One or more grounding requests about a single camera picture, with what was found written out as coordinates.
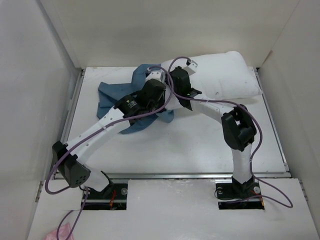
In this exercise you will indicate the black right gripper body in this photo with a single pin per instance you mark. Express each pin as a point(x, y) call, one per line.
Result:
point(177, 92)

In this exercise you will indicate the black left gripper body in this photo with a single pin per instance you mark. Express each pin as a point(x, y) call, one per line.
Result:
point(155, 106)

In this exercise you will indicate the blue fabric pillowcase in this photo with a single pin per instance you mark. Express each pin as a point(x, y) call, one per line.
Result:
point(109, 94)

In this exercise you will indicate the white pillow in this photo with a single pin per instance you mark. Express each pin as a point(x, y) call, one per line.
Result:
point(224, 76)

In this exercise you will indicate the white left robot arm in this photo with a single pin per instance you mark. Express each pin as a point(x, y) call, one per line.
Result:
point(71, 157)

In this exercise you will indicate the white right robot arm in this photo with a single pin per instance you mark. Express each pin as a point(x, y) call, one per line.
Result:
point(238, 132)

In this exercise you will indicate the pink plastic bag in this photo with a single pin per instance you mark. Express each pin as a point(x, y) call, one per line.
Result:
point(62, 233)

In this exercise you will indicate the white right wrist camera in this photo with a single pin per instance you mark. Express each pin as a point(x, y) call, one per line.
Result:
point(191, 67)

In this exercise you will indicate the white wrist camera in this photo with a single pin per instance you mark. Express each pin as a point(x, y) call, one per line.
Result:
point(191, 67)
point(156, 75)

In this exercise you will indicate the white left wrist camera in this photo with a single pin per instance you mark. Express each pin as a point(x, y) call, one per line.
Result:
point(156, 75)

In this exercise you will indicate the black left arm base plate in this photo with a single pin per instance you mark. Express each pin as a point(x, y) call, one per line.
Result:
point(116, 200)

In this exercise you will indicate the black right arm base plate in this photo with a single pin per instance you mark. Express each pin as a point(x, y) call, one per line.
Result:
point(233, 197)

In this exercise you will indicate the aluminium front rail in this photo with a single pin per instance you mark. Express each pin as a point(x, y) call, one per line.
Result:
point(264, 175)

